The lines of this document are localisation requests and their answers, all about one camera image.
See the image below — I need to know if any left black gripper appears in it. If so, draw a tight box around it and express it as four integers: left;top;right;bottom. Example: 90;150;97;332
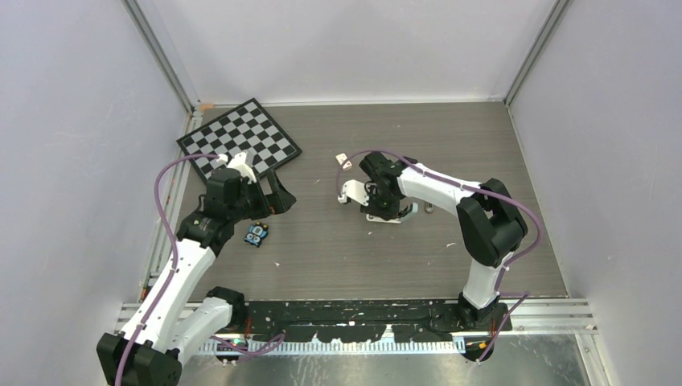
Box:
229;170;295;224

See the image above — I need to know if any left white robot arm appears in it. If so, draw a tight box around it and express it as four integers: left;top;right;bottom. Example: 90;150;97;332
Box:
97;166;296;385

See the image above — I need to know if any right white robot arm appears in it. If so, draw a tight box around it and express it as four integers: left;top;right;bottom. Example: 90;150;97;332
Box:
339;151;528;331

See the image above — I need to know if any blue owl eraser toy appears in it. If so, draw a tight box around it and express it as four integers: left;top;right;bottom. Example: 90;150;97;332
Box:
244;221;269;248

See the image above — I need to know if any small white staple box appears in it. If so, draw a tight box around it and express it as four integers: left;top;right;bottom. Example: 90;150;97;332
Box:
335;153;352;170

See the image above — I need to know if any black white chessboard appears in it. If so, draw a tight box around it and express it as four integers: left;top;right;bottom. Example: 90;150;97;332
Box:
176;98;302;178

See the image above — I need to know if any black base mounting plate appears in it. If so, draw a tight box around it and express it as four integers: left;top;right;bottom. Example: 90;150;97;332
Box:
219;299;512;343

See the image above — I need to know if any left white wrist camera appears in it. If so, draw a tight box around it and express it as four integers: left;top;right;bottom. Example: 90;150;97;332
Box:
216;150;257;183

